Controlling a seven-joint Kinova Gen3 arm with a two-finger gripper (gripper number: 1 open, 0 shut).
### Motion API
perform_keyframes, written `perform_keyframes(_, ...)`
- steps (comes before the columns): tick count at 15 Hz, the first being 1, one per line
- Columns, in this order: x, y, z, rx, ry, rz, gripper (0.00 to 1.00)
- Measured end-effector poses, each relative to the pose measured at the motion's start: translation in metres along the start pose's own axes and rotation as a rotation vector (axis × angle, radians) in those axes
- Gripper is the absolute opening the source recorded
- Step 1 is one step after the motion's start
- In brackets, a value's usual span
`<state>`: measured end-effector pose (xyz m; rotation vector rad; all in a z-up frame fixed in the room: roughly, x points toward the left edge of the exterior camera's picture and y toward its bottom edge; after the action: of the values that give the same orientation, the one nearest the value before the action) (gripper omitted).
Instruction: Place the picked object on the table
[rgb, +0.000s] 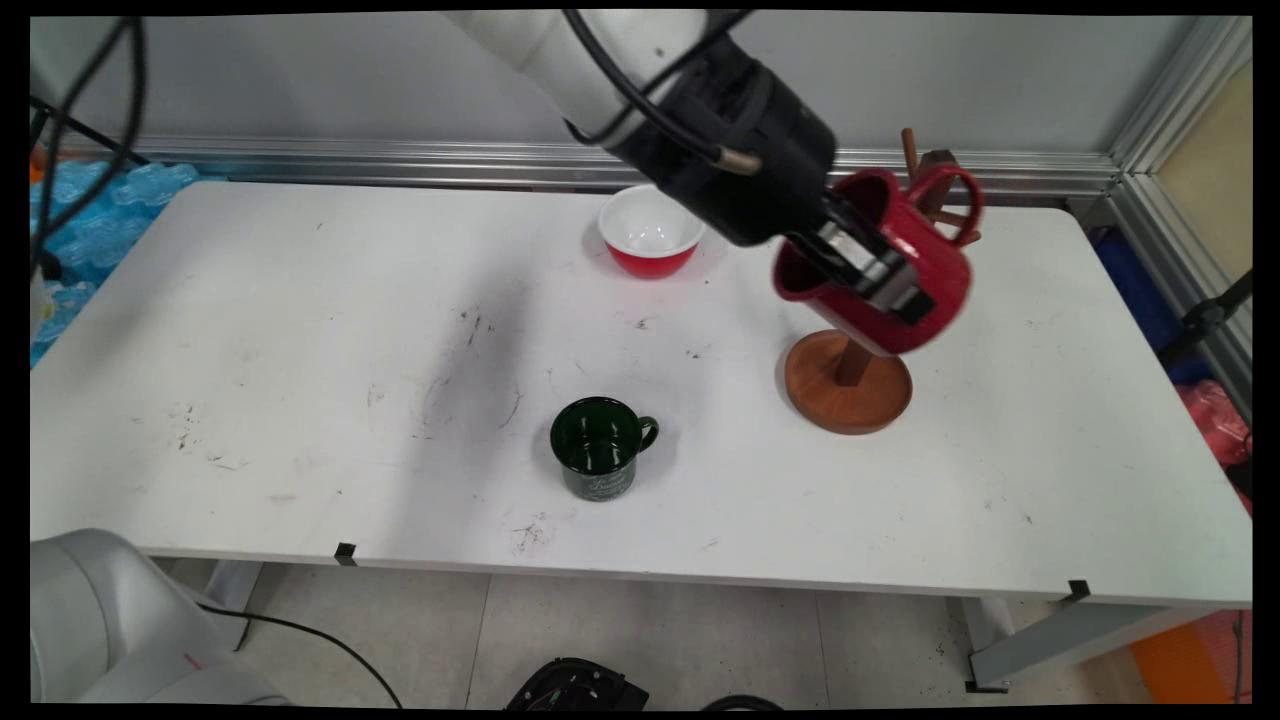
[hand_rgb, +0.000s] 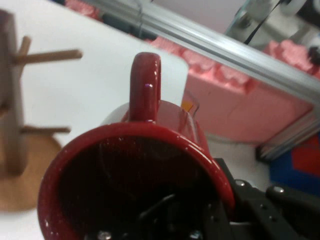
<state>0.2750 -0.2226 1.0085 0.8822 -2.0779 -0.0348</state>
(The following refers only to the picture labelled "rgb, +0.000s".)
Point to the blue bin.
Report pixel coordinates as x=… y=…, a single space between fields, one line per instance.
x=1140 y=295

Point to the red plastic bag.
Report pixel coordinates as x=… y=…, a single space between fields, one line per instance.
x=1215 y=420

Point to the blue plastic bag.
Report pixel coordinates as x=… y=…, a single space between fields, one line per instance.
x=100 y=215

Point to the black device on floor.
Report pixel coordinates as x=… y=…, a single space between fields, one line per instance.
x=575 y=688

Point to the wooden mug tree stand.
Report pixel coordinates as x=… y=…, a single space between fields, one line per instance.
x=850 y=400

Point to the orange floor object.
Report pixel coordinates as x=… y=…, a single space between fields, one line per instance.
x=1190 y=660

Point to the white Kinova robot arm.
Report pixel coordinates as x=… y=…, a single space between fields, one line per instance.
x=560 y=50

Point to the small black table clip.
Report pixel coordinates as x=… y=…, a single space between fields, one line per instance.
x=1077 y=590
x=346 y=553

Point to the aluminium corner frame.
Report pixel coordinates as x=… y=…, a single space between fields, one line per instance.
x=1165 y=110

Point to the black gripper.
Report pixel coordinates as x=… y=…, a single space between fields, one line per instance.
x=790 y=170

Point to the long aluminium frame rail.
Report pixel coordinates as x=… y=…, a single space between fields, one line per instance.
x=400 y=165

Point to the red bowl white inside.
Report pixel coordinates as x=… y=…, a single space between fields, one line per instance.
x=650 y=235

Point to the grey slanted table leg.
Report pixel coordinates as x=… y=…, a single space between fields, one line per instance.
x=1070 y=640

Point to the large red mug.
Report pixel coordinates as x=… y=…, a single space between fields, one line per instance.
x=925 y=250

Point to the dark green enamel mug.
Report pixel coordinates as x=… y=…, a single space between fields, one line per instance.
x=600 y=450

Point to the beige panel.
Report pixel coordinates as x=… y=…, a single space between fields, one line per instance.
x=1210 y=170

